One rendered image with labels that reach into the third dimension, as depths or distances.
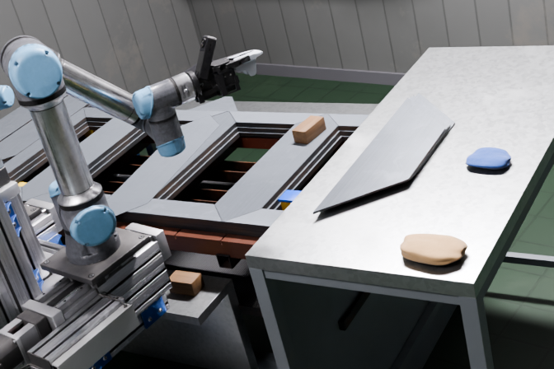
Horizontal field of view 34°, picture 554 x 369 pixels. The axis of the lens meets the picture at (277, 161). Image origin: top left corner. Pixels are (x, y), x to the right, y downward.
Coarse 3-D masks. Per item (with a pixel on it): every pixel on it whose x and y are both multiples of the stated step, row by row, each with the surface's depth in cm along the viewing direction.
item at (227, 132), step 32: (96, 128) 391; (224, 128) 348; (256, 128) 347; (288, 128) 340; (352, 128) 326; (32, 160) 368; (96, 160) 351; (192, 160) 330; (320, 160) 315; (160, 192) 315; (160, 224) 301; (192, 224) 293; (224, 224) 286
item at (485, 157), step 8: (480, 152) 244; (488, 152) 243; (496, 152) 242; (504, 152) 242; (472, 160) 242; (480, 160) 241; (488, 160) 240; (496, 160) 238; (504, 160) 238; (488, 168) 239; (496, 168) 238
